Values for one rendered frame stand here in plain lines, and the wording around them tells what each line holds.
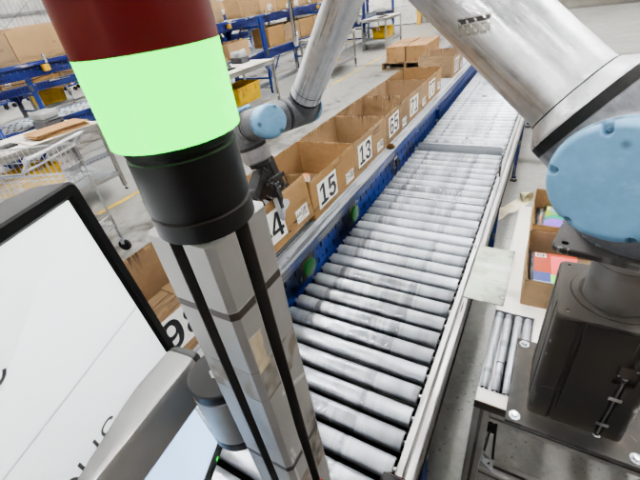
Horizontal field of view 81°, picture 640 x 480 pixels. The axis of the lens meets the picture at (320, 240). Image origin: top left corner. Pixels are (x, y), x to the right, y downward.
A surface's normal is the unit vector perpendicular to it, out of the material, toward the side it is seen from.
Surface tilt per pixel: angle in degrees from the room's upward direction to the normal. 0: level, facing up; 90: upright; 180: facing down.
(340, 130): 90
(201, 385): 0
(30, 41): 89
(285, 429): 90
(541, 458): 0
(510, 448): 0
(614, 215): 92
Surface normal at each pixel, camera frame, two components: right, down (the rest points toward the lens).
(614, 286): -0.74, 0.44
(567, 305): -0.13, -0.82
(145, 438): 0.91, 0.11
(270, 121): 0.55, 0.18
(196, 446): 0.97, -0.08
